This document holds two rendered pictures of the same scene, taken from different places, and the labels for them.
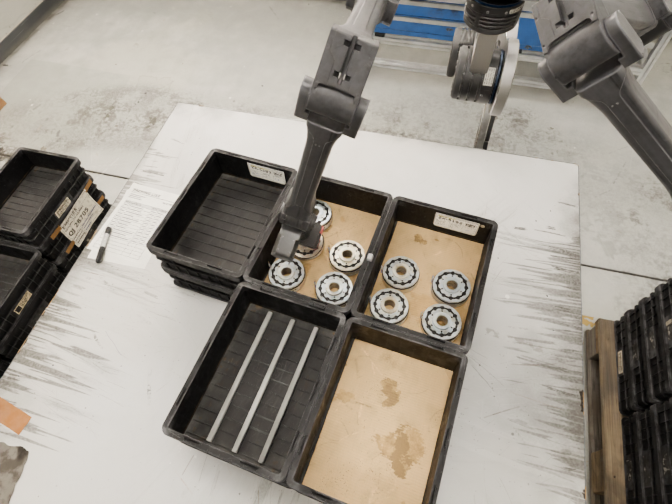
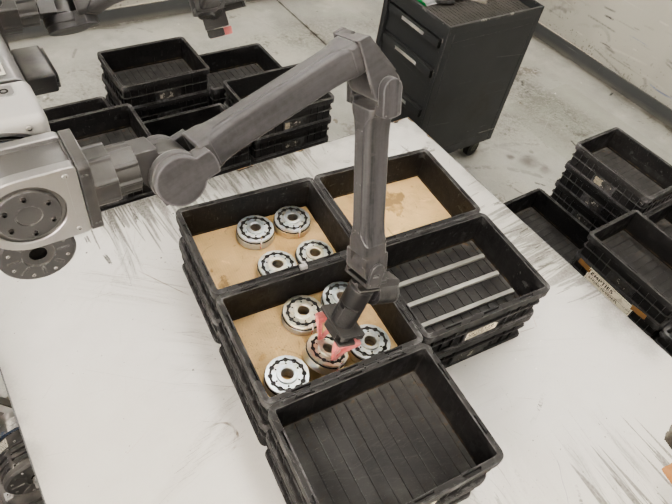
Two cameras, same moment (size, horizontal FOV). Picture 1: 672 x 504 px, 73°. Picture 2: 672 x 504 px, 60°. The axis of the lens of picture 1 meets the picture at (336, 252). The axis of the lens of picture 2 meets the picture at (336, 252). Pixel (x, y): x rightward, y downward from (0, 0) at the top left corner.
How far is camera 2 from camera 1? 1.43 m
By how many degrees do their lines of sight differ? 71
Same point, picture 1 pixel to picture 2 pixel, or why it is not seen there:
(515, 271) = (165, 240)
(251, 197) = (326, 474)
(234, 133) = not seen: outside the picture
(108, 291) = not seen: outside the picture
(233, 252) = (398, 419)
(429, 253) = (232, 267)
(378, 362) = not seen: hidden behind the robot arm
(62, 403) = (628, 459)
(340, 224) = (270, 354)
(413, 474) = (394, 189)
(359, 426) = (404, 226)
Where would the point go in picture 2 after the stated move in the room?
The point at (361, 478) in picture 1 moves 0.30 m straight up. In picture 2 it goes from (425, 208) to (453, 129)
